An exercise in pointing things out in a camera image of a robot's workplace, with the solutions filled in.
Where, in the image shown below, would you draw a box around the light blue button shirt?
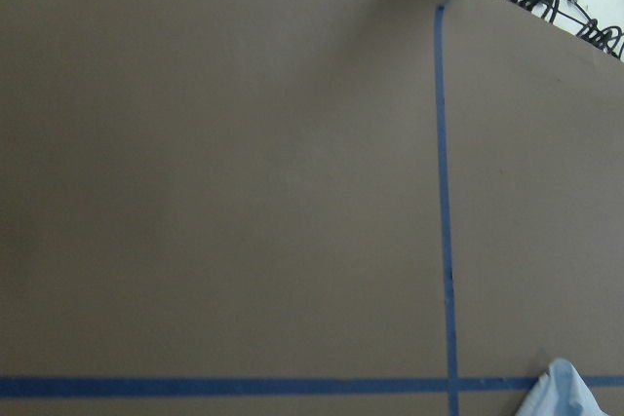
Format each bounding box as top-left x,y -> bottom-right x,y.
516,359 -> 605,416

